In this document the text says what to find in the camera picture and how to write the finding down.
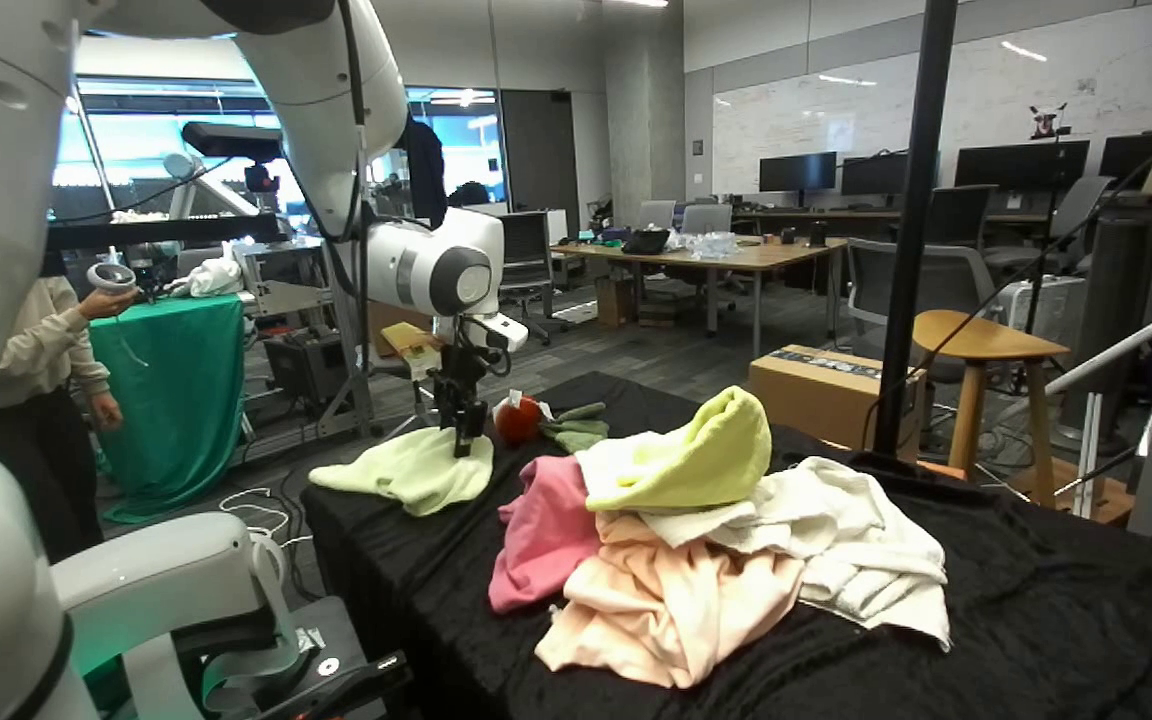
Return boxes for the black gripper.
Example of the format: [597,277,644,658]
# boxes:
[428,338,501,456]

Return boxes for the red toy radish green leaves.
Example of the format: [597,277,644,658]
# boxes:
[487,383,615,456]

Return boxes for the pale green t-shirt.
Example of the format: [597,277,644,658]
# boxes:
[306,423,501,526]

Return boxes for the pink t-shirt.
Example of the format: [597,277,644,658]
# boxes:
[486,452,607,619]

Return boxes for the yellow green towel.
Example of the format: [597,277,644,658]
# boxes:
[579,383,779,519]

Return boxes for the peach t-shirt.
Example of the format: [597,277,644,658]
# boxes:
[533,509,807,697]

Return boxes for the small black bag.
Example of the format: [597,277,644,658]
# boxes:
[622,224,678,257]

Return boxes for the green cloth covered table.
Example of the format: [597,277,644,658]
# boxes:
[86,292,253,530]

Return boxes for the long wooden desk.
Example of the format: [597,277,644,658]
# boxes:
[558,236,854,359]

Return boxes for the white crumpled object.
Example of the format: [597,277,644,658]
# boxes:
[164,253,249,302]

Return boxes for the large printed cardboard box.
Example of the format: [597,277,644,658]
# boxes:
[743,340,930,456]

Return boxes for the black computer monitor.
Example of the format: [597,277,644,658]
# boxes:
[756,149,845,201]
[952,136,1093,198]
[1101,124,1152,186]
[839,149,930,201]

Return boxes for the white crumpled towel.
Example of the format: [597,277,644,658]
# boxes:
[702,452,956,661]

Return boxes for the person in beige sweater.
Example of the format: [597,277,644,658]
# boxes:
[0,257,146,568]

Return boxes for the black vertical pole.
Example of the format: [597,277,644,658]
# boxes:
[871,0,970,465]

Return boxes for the wooden stool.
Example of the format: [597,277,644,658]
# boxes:
[909,304,1076,485]

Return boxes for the black velvet tablecloth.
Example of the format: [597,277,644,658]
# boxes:
[299,370,1152,720]

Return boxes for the silver metal rod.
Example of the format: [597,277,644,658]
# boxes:
[1040,302,1152,403]

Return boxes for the black drone figure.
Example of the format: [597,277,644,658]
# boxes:
[1029,100,1076,144]

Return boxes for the dark tall cylinder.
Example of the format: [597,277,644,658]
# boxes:
[1081,189,1152,370]

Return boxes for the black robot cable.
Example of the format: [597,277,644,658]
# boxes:
[332,0,384,395]

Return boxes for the black camera on stand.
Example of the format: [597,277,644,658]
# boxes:
[175,115,292,205]

